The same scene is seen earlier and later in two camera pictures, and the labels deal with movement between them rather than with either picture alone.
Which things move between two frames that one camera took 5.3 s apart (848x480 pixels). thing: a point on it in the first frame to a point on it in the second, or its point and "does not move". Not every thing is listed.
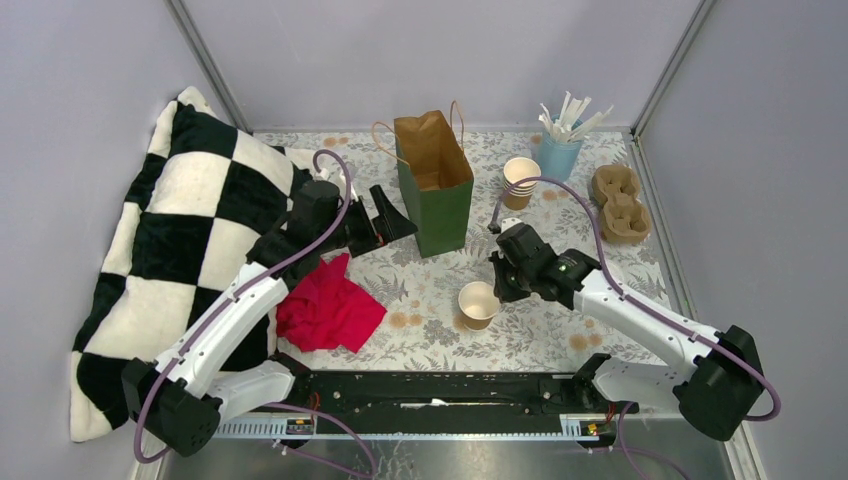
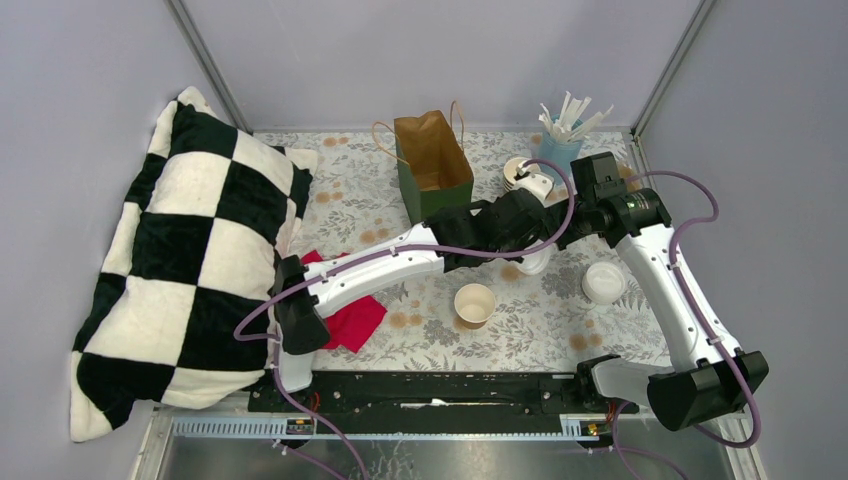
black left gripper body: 357,227 to 512,243
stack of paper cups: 516,169 does not move
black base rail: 444,394 does not move
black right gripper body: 512,283 to 579,224
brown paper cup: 477,304 does not move
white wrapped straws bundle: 571,125 does not move
